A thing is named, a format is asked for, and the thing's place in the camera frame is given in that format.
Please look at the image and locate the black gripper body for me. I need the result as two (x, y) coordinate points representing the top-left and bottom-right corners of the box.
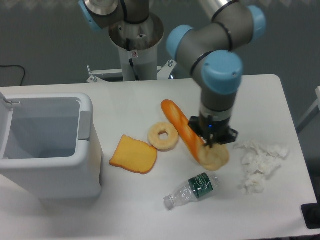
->
(188, 109), (239, 145)

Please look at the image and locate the round twisted bread roll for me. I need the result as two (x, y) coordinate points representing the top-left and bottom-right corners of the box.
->
(198, 144), (230, 171)

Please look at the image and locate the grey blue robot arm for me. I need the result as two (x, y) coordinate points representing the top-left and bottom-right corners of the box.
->
(79, 0), (266, 147)

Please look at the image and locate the long orange baguette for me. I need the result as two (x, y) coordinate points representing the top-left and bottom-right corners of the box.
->
(160, 99), (204, 164)

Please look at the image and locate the clear plastic bottle green label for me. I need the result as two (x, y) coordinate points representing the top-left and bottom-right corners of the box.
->
(163, 171), (220, 210)

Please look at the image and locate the crumpled white tissue paper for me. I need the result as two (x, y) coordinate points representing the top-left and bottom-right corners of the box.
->
(233, 139), (290, 195)

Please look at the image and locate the yellow toast slice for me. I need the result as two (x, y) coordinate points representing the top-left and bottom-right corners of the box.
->
(109, 135), (158, 175)

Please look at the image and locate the white furniture leg right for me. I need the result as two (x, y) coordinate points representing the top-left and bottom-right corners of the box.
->
(296, 86), (320, 134)

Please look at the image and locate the black device at table edge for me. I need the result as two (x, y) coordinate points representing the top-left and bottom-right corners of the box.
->
(301, 203), (320, 230)

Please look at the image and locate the white plastic trash bin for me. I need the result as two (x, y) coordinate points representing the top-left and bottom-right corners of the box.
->
(0, 93), (103, 199)

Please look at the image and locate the ring-shaped bagel bread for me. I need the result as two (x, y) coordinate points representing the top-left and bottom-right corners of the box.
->
(147, 122), (179, 151)

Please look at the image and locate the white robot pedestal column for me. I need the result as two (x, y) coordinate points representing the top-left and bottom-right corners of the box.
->
(108, 13), (164, 82)

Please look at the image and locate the black cable on floor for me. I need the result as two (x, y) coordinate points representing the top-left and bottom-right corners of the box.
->
(0, 64), (26, 87)

